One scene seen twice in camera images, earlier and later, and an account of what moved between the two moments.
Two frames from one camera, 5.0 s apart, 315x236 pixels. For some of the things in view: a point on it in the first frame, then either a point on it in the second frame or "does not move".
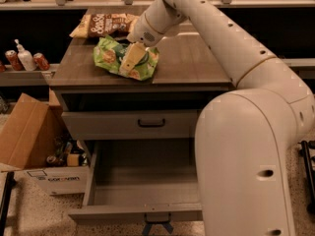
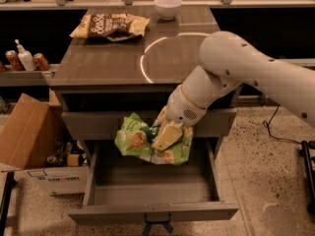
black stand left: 11,183 does not move
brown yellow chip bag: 103,24 does not move
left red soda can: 14,60 does not move
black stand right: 308,175 does not move
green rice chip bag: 108,54 -> 134,138
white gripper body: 143,31 -> 179,108
